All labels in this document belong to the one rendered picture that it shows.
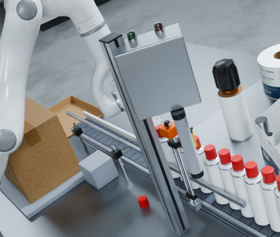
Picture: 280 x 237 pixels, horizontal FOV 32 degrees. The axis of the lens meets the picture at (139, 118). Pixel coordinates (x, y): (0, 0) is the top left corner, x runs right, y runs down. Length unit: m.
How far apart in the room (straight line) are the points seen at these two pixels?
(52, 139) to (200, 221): 0.65
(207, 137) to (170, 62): 0.70
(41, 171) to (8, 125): 0.44
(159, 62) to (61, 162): 0.86
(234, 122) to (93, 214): 0.59
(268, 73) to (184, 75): 0.75
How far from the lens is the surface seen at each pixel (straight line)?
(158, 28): 1.20
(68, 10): 1.50
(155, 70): 1.18
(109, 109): 1.61
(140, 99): 1.21
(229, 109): 1.69
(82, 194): 1.87
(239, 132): 1.74
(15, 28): 1.43
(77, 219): 1.77
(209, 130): 1.86
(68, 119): 2.42
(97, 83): 1.57
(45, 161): 1.88
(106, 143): 2.01
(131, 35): 1.20
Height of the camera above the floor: 1.89
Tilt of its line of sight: 29 degrees down
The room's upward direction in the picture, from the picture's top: 20 degrees counter-clockwise
